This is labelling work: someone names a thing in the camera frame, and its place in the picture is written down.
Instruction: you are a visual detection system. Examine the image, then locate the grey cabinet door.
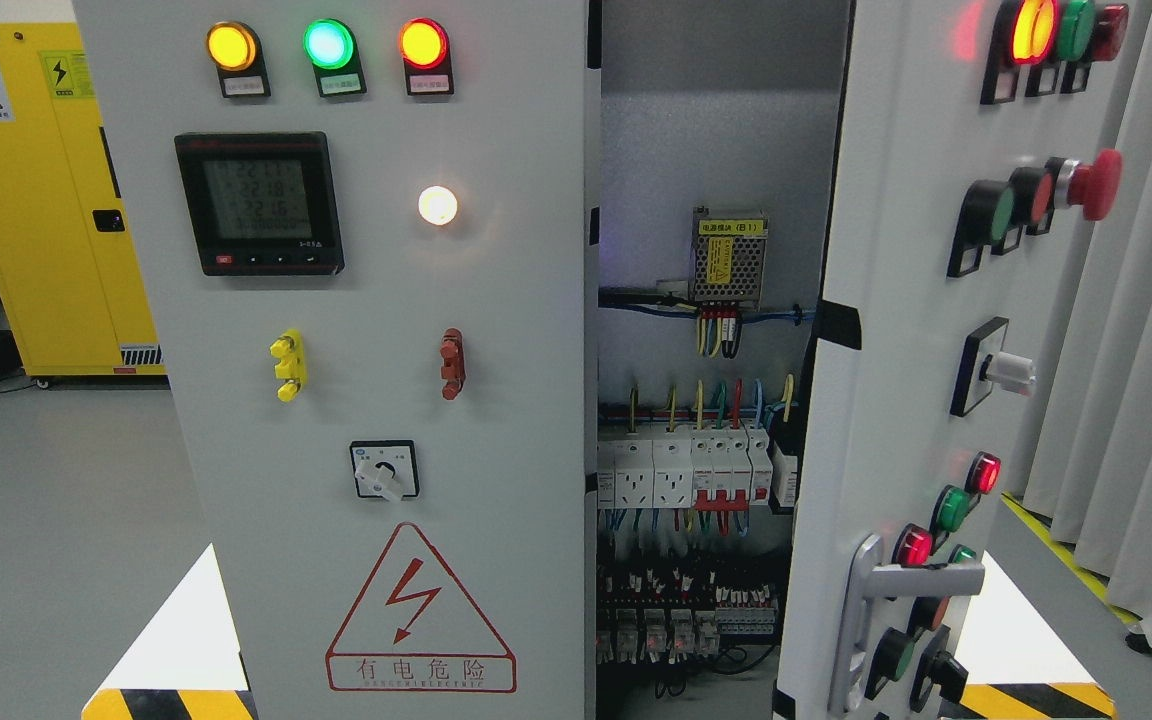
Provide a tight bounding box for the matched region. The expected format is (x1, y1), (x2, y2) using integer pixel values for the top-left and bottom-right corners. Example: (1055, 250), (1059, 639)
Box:
(772, 1), (1152, 719)
(74, 1), (598, 719)

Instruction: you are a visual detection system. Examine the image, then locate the white circuit breaker row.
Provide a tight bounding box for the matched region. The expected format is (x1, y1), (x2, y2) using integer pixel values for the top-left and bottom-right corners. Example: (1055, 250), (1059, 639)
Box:
(596, 424), (773, 511)

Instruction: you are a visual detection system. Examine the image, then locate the metal power supply module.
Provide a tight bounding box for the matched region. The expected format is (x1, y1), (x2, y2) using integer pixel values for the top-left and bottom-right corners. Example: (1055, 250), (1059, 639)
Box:
(687, 206), (770, 311)

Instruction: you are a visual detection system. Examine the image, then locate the white indicator light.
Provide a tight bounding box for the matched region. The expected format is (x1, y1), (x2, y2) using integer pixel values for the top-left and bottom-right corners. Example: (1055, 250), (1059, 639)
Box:
(417, 184), (460, 227)

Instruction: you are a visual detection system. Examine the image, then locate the black surge protector block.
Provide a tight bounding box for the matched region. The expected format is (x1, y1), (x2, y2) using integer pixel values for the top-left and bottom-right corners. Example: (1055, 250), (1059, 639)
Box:
(770, 435), (801, 514)

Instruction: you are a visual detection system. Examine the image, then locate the black relay terminal row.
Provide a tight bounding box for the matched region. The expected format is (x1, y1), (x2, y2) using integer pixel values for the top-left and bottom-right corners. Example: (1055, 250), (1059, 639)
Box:
(594, 555), (785, 665)

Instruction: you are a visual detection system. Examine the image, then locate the red electric warning sticker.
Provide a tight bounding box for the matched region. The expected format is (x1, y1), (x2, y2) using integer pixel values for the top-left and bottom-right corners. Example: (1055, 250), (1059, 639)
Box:
(325, 521), (517, 694)

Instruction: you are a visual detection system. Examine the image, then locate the red indicator light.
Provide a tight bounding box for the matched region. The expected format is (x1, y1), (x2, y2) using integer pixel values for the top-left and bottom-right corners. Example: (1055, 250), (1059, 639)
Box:
(397, 17), (454, 96)

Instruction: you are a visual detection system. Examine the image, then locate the black digital power meter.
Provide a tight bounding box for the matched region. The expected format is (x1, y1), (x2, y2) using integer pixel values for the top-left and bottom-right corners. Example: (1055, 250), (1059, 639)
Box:
(174, 131), (346, 275)

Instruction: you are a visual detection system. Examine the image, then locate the green indicator light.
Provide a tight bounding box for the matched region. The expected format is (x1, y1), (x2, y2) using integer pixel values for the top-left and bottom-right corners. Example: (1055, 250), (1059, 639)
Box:
(302, 18), (367, 97)

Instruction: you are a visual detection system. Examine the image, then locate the yellow indicator light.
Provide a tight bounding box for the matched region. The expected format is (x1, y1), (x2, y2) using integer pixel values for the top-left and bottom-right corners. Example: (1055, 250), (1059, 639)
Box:
(206, 20), (271, 99)

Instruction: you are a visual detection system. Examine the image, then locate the red emergency stop button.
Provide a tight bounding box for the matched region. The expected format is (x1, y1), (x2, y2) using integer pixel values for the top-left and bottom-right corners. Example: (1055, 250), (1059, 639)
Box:
(1044, 149), (1123, 222)

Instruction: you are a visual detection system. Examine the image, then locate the yellow safety cabinet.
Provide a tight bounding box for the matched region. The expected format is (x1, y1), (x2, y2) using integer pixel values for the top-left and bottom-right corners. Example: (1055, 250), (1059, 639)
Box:
(0, 23), (165, 378)

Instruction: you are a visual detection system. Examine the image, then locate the red terminal post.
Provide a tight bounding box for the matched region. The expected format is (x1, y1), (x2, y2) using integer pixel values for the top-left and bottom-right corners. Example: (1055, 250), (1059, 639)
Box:
(439, 328), (467, 401)

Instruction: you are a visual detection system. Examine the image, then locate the rotary selector switch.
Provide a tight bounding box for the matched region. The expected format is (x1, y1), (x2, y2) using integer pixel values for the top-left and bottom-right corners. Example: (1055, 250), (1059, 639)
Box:
(349, 439), (420, 502)

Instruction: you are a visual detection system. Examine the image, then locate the yellow terminal post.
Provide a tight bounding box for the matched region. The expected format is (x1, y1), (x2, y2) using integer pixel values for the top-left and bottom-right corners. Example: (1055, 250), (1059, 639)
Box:
(270, 328), (306, 404)

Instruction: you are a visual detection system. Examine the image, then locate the silver door handle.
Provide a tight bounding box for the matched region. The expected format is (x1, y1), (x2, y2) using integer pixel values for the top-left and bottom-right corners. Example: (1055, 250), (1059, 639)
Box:
(827, 535), (986, 719)

